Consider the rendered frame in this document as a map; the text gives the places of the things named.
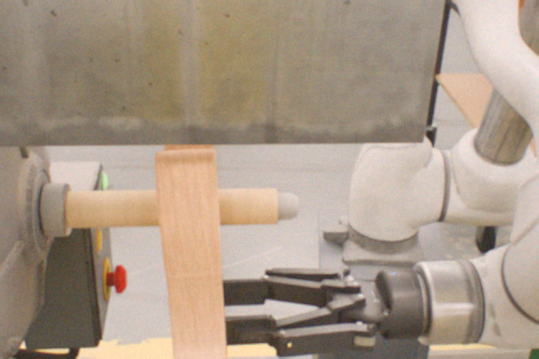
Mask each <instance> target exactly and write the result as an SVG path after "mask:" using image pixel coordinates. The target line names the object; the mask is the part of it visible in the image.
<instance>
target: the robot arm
mask: <svg viewBox="0 0 539 359"><path fill-rule="evenodd" d="M518 1H519V0H456V5H457V8H458V11H460V14H461V17H462V22H463V25H464V30H465V33H466V36H467V41H468V44H469V46H470V49H471V52H472V55H473V58H474V60H475V62H476V64H477V66H478V68H479V70H480V72H481V73H482V75H484V77H485V78H486V79H487V80H488V81H489V82H490V83H491V84H492V85H493V86H494V88H493V91H492V93H490V95H489V99H488V103H487V105H486V107H485V110H484V112H483V116H482V119H481V120H480V123H479V126H478V127H477V128H474V129H472V131H470V132H468V133H467V134H466V135H465V136H464V137H463V138H462V139H461V140H460V141H459V142H458V143H457V144H456V145H455V146H454V147H453V148H452V150H438V149H435V148H433V147H432V144H431V142H430V140H429V139H428V138H426V137H425V136H424V141H423V143H367V144H364V145H363V147H361V149H360V151H359V153H358V155H357V157H356V160H355V165H354V168H353V173H352V177H351V182H350V200H349V215H348V216H342V217H340V218H339V225H332V226H324V227H323V240H328V241H332V242H336V243H340V244H343V245H344V253H343V254H342V262H343V264H344V265H348V266H353V265H380V266H396V267H409V268H413V269H400V270H382V271H379V272H378V273H377V275H376V278H375V279H374V280H373V281H363V280H357V279H355V280H354V279H353V278H352V277H351V276H350V268H349V267H347V266H343V267H338V268H333V269H302V268H268V269H266V270H265V275H263V276H261V277H260V278H259V279H229V280H222V290H223V301H224V307H232V306H259V305H265V303H266V301H267V300H270V301H276V302H282V303H294V304H301V305H307V306H313V307H318V308H319V309H317V310H313V311H310V312H306V313H300V314H295V315H292V316H288V317H284V318H281V319H275V318H274V316H273V315H272V314H271V315H268V314H259V315H243V316H225V325H226V342H227V346H240V345H241V346H242V345H257V344H268V345H269V346H270V347H274V348H275V349H276V355H277V356H278V357H289V356H305V355H313V354H321V353H330V352H338V351H365V352H372V351H374V349H375V338H376V333H378V332H379V334H380V336H381V337H382V339H384V340H417V339H418V340H419V342H420V343H421V344H422V345H426V346H439V345H459V344H461V345H470V344H482V345H487V346H494V347H497V348H507V349H531V348H539V0H526V3H525V6H523V9H522V10H521V13H520V17H519V19H518ZM533 137H535V142H536V158H535V155H534V153H533V151H532V149H531V146H530V143H531V140H532V138H533ZM433 222H447V223H452V224H462V225H480V226H492V225H506V224H511V223H513V227H512V231H511V235H510V244H507V245H505V246H503V247H500V248H498V249H494V250H490V251H489V252H488V253H486V255H484V256H482V257H479V258H476V259H471V260H437V261H428V259H427V258H425V256H424V254H423V252H422V249H421V246H420V242H419V227H420V226H423V225H427V224H430V223H433ZM272 291H273V292H272ZM352 336H353V337H352ZM351 337H352V338H351ZM288 344H291V346H288Z"/></svg>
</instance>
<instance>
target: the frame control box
mask: <svg viewBox="0 0 539 359"><path fill-rule="evenodd" d="M102 171H104V169H103V168H102V164H101V162H98V161H81V162H51V167H50V174H51V181H52V183H68V184H69V185H70V186H71V188H72V190H102V186H101V173H102ZM101 229H102V235H103V245H102V250H101V251H100V252H98V248H97V232H98V228H72V231H71V234H70V235H69V236H67V237H54V242H53V243H51V247H50V250H49V253H48V255H47V258H46V267H45V285H44V304H43V307H42V308H41V310H40V311H39V313H38V314H37V316H36V318H35V320H34V322H31V323H30V325H29V330H28V333H27V335H26V336H25V339H24V346H25V348H26V349H25V348H21V347H20V348H19V350H18V351H17V352H16V353H15V354H14V355H13V356H12V357H11V358H14V359H76V358H78V356H79V353H80V348H95V347H98V346H99V345H100V341H101V340H103V338H104V328H105V323H106V319H107V313H108V308H109V300H110V294H111V288H112V287H107V286H106V272H114V270H113V260H112V250H111V240H110V230H109V227H104V228H101ZM51 349H69V352H64V353H55V352H48V351H37V350H51Z"/></svg>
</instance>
